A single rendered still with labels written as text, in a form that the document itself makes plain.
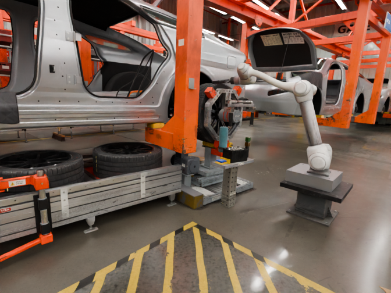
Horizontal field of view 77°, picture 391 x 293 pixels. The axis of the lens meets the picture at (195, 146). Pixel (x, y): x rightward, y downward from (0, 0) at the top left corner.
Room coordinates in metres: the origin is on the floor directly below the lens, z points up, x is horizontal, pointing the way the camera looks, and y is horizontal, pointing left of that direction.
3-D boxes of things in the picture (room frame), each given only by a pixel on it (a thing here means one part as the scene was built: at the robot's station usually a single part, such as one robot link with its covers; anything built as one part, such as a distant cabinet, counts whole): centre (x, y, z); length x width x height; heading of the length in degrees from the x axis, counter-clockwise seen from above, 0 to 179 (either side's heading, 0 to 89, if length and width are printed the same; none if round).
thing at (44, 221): (1.44, 0.96, 0.30); 0.09 x 0.05 x 0.50; 132
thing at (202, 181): (2.73, -0.14, 0.13); 0.50 x 0.36 x 0.10; 132
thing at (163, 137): (2.49, 0.33, 0.69); 0.52 x 0.17 x 0.35; 42
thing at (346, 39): (7.34, -3.56, 2.55); 2.58 x 0.12 x 0.40; 42
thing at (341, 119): (5.23, -2.86, 1.75); 0.68 x 0.16 x 2.45; 42
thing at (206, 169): (2.76, -0.18, 0.32); 0.40 x 0.30 x 0.28; 132
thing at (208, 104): (2.64, -0.30, 0.85); 0.54 x 0.07 x 0.54; 132
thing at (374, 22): (5.67, -3.75, 2.67); 1.77 x 0.10 x 0.12; 132
